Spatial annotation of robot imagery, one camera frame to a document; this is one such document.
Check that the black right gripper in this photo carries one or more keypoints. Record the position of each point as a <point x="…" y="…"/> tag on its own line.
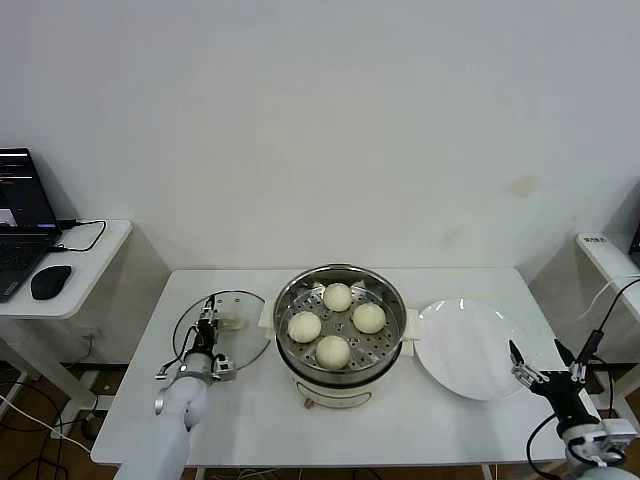
<point x="555" y="395"/>

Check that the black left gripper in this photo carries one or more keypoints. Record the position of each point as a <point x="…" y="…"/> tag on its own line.
<point x="205" y="337"/>

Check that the white steamed baozi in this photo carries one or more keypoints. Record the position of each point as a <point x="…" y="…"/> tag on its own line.
<point x="369" y="318"/>
<point x="332" y="352"/>
<point x="337" y="297"/>
<point x="304" y="327"/>

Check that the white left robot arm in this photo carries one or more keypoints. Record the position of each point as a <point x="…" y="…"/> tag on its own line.
<point x="170" y="425"/>

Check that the perforated steel steamer basket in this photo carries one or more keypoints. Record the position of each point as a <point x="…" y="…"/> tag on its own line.
<point x="300" y="295"/>

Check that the white round plate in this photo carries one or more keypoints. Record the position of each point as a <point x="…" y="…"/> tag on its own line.
<point x="475" y="350"/>

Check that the white side table with laptop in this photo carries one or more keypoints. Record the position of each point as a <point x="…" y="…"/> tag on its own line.
<point x="95" y="270"/>

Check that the cream electric cooker base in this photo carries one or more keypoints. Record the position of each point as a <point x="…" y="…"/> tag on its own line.
<point x="340" y="395"/>

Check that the black computer mouse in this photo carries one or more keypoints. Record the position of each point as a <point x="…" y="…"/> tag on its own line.
<point x="51" y="281"/>

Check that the black laptop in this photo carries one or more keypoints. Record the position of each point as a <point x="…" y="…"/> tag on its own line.
<point x="22" y="200"/>

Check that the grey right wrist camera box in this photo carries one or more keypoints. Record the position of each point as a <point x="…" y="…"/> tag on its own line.
<point x="617" y="432"/>

